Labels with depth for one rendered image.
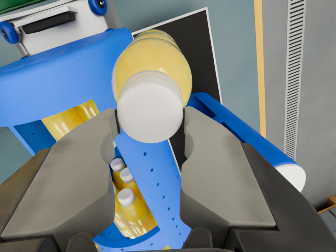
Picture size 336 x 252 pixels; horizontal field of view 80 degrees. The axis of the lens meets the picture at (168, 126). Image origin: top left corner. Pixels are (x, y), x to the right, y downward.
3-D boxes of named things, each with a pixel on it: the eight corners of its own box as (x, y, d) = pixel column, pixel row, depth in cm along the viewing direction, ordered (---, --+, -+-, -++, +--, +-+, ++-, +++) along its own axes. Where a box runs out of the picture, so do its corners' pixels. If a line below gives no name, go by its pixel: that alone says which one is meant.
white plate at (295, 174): (313, 157, 79) (310, 156, 80) (249, 176, 74) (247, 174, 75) (299, 205, 92) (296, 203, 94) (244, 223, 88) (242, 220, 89)
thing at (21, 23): (41, 32, 48) (21, 36, 37) (35, 21, 47) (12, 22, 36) (81, 19, 49) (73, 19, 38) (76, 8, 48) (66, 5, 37)
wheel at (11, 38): (13, 44, 43) (22, 41, 44) (-2, 21, 41) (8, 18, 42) (7, 46, 46) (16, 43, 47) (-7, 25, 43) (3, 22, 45)
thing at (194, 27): (181, 181, 213) (186, 192, 200) (127, 32, 136) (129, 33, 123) (226, 163, 217) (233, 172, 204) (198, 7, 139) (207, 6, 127)
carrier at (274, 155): (214, 88, 154) (178, 95, 150) (311, 155, 80) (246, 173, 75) (214, 121, 169) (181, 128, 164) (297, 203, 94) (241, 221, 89)
